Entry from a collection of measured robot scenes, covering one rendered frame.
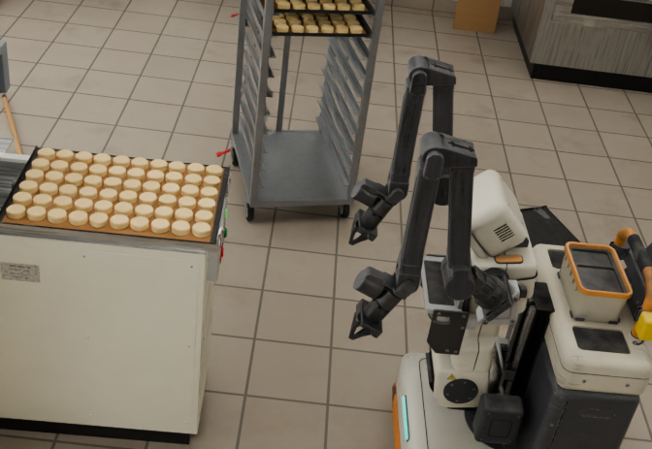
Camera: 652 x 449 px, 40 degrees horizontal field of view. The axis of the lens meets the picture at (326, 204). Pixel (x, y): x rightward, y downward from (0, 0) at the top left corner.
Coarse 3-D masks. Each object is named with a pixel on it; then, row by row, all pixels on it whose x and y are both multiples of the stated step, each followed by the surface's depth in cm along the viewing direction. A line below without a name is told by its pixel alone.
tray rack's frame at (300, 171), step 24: (240, 0) 411; (240, 24) 416; (240, 48) 423; (288, 48) 431; (240, 72) 430; (240, 96) 437; (240, 144) 440; (288, 144) 445; (312, 144) 448; (240, 168) 426; (288, 168) 427; (312, 168) 430; (336, 168) 432; (264, 192) 408; (288, 192) 410; (312, 192) 412; (336, 192) 415
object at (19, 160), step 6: (0, 156) 272; (6, 156) 272; (12, 156) 273; (18, 156) 273; (24, 156) 274; (0, 162) 273; (6, 162) 273; (12, 162) 273; (18, 162) 273; (24, 162) 273; (0, 168) 274; (6, 168) 274; (12, 168) 274; (18, 168) 274; (6, 174) 275; (12, 174) 275; (18, 174) 275; (228, 180) 275; (228, 186) 277; (228, 192) 280
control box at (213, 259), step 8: (224, 200) 277; (224, 208) 273; (224, 216) 273; (224, 224) 277; (208, 256) 260; (216, 256) 260; (208, 264) 262; (216, 264) 262; (208, 272) 264; (216, 272) 264; (208, 280) 265; (216, 280) 266
